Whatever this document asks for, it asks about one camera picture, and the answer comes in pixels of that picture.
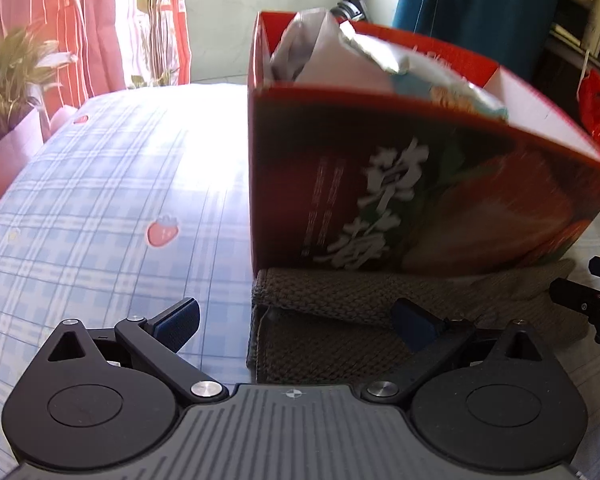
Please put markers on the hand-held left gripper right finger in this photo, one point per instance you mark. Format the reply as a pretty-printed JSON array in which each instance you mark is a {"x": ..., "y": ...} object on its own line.
[{"x": 416, "y": 329}]

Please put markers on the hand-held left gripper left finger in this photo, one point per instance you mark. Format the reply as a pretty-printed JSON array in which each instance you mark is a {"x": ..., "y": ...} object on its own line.
[{"x": 177, "y": 323}]

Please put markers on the olive knitted cloth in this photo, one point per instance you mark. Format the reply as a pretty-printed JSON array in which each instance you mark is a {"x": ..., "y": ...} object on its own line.
[{"x": 330, "y": 300}]

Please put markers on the red cardboard box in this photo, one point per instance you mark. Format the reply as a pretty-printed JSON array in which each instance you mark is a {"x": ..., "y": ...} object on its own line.
[{"x": 305, "y": 185}]

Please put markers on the white cloth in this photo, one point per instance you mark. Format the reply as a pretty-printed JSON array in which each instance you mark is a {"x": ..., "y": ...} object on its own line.
[{"x": 330, "y": 67}]

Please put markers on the plaid bed sheet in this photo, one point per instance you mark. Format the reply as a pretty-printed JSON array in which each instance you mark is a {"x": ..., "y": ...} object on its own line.
[{"x": 105, "y": 200}]

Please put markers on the black desk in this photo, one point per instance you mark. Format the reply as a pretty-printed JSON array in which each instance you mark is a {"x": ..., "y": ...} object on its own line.
[{"x": 565, "y": 60}]

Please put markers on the dark blue curtain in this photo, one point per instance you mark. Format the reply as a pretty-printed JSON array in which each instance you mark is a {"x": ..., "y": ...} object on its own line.
[{"x": 480, "y": 5}]

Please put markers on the pink printed backdrop cloth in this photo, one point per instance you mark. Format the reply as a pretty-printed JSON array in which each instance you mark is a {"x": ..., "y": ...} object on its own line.
[{"x": 100, "y": 35}]

